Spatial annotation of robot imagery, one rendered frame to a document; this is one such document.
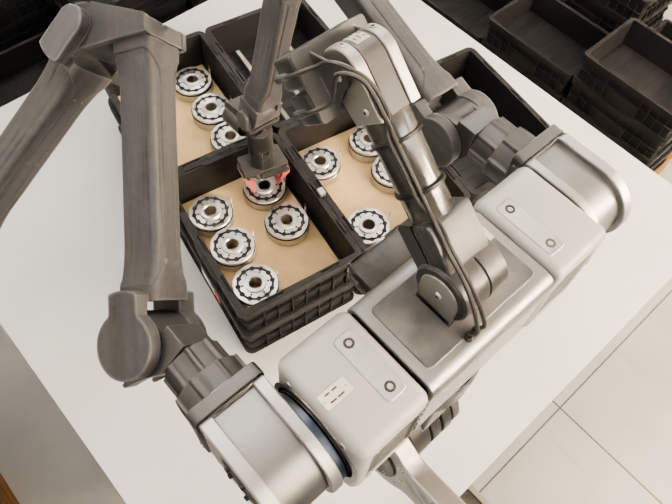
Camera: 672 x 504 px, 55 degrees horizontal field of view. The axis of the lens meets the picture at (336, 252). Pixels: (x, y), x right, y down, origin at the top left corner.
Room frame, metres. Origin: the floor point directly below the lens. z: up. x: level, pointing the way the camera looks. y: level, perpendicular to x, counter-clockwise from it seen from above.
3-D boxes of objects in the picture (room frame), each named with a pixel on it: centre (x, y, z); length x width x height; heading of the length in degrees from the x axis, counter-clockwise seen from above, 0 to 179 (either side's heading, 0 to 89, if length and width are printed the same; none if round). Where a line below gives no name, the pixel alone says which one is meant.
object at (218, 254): (0.74, 0.24, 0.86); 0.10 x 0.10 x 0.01
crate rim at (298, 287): (0.78, 0.18, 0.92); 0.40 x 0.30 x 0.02; 36
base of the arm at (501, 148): (0.58, -0.22, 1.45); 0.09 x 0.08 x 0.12; 136
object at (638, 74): (1.75, -1.03, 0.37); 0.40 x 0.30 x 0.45; 46
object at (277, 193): (0.91, 0.19, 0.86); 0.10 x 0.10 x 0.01
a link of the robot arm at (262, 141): (0.92, 0.19, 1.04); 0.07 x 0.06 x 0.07; 47
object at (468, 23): (2.30, -0.45, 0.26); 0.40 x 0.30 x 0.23; 46
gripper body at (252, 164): (0.91, 0.19, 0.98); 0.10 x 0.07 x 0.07; 121
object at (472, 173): (1.14, -0.31, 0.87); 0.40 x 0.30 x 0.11; 36
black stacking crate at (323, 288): (0.78, 0.18, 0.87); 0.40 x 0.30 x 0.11; 36
